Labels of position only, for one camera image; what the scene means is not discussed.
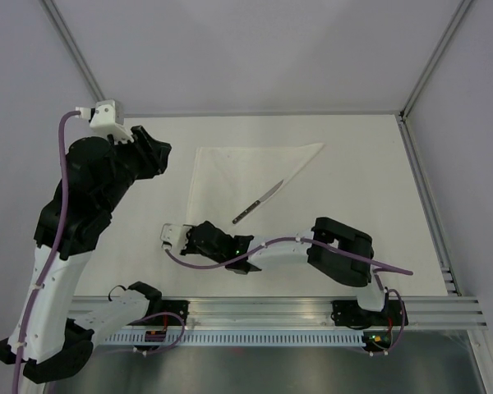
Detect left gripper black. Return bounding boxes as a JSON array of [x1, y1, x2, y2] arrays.
[[99, 125, 173, 213]]

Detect steel knife dark handle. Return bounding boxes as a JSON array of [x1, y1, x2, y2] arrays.
[[232, 180, 283, 225]]

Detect white cloth napkin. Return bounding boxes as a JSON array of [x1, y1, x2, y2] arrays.
[[185, 143, 325, 230]]

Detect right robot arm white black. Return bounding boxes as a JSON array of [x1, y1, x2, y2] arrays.
[[180, 217, 389, 324]]

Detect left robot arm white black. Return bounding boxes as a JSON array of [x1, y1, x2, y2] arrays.
[[0, 126, 172, 388]]

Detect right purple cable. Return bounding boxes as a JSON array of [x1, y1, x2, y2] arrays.
[[164, 235, 414, 358]]

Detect purple cable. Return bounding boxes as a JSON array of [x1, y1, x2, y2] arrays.
[[164, 235, 414, 358], [10, 109, 186, 394]]

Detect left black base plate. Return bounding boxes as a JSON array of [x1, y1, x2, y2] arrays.
[[145, 300, 190, 327]]

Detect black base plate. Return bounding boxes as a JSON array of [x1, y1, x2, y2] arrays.
[[145, 300, 190, 327], [330, 300, 408, 330]]

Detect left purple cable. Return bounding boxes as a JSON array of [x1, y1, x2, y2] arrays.
[[10, 109, 186, 394]]

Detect white slotted cable duct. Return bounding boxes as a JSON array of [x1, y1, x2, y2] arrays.
[[104, 328, 364, 347]]

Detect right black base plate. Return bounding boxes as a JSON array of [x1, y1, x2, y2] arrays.
[[330, 300, 408, 330]]

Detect left aluminium frame post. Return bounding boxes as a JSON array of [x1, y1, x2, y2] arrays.
[[39, 0, 106, 102]]

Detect aluminium frame post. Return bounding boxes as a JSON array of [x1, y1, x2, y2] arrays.
[[399, 0, 476, 121], [39, 0, 106, 102]]

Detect aluminium front rail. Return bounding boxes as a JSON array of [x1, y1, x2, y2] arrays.
[[65, 295, 489, 329]]

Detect aluminium rail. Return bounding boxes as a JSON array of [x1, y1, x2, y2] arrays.
[[395, 112, 463, 296], [65, 295, 489, 329]]

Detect right side aluminium rail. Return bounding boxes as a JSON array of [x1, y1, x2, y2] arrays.
[[395, 112, 463, 296]]

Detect right aluminium frame post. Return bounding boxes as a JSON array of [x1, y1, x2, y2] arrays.
[[399, 0, 476, 121]]

